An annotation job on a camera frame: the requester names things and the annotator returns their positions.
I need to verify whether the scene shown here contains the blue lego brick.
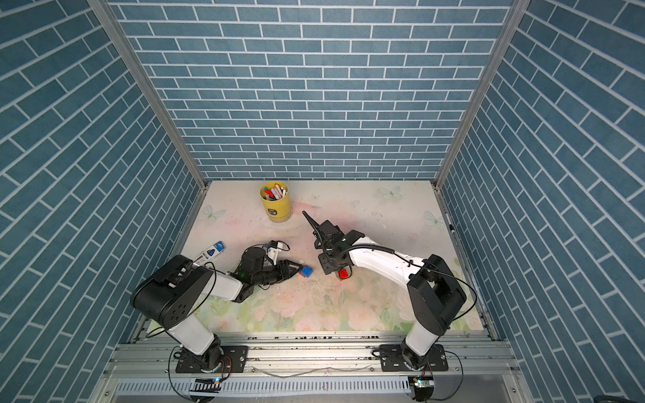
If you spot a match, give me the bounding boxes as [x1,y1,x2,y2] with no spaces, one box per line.
[299,265,313,278]

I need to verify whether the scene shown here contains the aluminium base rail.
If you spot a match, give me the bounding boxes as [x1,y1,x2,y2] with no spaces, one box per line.
[91,332,531,402]

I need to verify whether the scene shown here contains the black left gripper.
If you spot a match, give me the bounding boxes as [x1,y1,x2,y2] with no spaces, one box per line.
[250,260,302,287]

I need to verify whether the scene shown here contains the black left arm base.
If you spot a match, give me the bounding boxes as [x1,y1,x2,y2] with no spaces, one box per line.
[166,336,250,402]

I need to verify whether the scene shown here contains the markers in cup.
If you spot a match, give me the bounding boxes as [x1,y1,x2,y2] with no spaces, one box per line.
[261,185,288,202]

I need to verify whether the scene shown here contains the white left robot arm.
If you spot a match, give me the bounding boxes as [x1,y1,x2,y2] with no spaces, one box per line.
[159,241,312,357]

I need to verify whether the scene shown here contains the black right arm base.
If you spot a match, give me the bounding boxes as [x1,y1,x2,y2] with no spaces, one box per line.
[371,341,448,402]

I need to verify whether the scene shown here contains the yellow pen holder cup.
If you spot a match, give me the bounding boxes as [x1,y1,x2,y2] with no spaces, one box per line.
[260,181,292,223]

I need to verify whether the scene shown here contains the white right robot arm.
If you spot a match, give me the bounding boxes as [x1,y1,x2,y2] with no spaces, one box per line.
[319,243,467,361]

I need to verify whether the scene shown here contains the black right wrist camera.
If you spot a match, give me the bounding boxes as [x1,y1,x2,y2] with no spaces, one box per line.
[302,211,364,254]

